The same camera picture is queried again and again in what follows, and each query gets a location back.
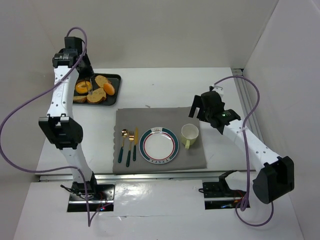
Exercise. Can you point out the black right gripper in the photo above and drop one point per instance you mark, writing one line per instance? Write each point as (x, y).
(199, 110)

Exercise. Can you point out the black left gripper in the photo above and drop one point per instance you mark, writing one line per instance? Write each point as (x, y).
(87, 69)

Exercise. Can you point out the seeded bread slice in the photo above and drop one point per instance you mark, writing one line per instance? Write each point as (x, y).
(96, 96)
(101, 80)

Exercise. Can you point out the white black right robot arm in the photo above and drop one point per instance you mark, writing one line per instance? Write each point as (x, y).
(275, 174)

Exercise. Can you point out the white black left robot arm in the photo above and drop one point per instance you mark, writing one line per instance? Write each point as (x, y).
(60, 128)

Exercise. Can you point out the thin brown bread slice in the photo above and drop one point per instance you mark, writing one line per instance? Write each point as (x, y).
(80, 99)

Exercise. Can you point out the orange glazed donut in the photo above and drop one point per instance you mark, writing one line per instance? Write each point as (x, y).
(80, 88)

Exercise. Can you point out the black rectangular tray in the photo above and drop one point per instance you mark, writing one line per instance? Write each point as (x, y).
(110, 100)

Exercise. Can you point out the orange round bun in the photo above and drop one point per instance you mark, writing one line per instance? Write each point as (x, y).
(109, 89)

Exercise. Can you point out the pale green ceramic mug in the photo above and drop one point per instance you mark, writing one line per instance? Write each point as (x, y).
(189, 135)

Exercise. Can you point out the grey cloth placemat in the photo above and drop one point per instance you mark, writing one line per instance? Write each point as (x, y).
(172, 118)

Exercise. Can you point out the white plate teal red rim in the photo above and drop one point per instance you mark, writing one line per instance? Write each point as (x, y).
(158, 145)

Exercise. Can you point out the gold spoon green handle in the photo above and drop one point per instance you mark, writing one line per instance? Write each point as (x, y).
(124, 134)

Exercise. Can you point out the gold fork green handle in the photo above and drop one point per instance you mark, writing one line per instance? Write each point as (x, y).
(131, 138)

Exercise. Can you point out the gold knife green handle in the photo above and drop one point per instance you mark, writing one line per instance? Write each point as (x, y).
(136, 138)

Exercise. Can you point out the aluminium front rail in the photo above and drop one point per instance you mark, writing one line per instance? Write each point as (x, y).
(197, 175)

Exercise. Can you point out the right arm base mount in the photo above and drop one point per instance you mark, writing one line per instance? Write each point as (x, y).
(218, 195)

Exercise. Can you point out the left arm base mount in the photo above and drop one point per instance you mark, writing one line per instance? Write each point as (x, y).
(101, 201)

